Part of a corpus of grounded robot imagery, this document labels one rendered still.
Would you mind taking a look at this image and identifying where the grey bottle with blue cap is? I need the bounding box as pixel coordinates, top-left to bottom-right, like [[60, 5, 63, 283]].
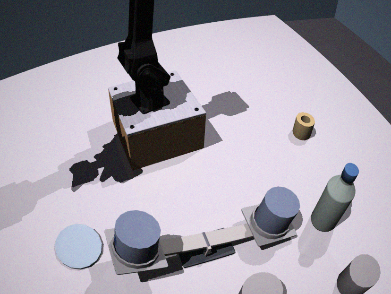
[[311, 163, 359, 232]]

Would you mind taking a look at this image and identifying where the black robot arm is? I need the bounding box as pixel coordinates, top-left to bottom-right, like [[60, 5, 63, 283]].
[[117, 0, 171, 114]]

